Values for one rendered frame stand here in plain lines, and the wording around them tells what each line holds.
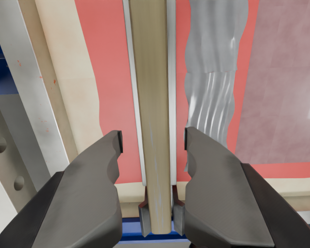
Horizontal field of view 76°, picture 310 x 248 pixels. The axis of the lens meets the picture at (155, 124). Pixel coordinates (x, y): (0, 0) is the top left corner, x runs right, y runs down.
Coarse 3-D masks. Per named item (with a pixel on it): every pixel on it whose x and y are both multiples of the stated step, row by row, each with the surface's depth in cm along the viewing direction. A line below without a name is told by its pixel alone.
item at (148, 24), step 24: (144, 0) 15; (144, 24) 16; (144, 48) 17; (144, 72) 18; (144, 96) 19; (168, 96) 19; (144, 120) 20; (168, 120) 20; (144, 144) 21; (168, 144) 21; (168, 168) 23; (168, 192) 25; (168, 216) 26
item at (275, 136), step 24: (240, 72) 28; (264, 72) 28; (288, 72) 28; (120, 96) 30; (240, 96) 30; (264, 96) 30; (288, 96) 30; (120, 120) 32; (240, 120) 32; (264, 120) 32; (288, 120) 32; (240, 144) 34; (264, 144) 34; (288, 144) 34; (120, 168) 36; (264, 168) 36; (288, 168) 36
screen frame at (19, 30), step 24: (0, 0) 21; (24, 0) 22; (0, 24) 22; (24, 24) 22; (24, 48) 23; (24, 72) 25; (48, 72) 26; (24, 96) 26; (48, 96) 26; (48, 120) 28; (48, 144) 29; (72, 144) 32; (48, 168) 32
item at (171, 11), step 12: (168, 0) 21; (168, 12) 21; (168, 24) 22; (168, 36) 22; (132, 48) 23; (168, 48) 23; (132, 60) 23; (168, 60) 23; (132, 72) 24; (168, 72) 24; (132, 84) 25; (168, 84) 25; (144, 168) 31; (144, 180) 32
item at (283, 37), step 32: (96, 0) 24; (256, 0) 24; (288, 0) 24; (96, 32) 26; (256, 32) 26; (288, 32) 26; (96, 64) 28; (128, 64) 28; (256, 64) 28; (288, 64) 28
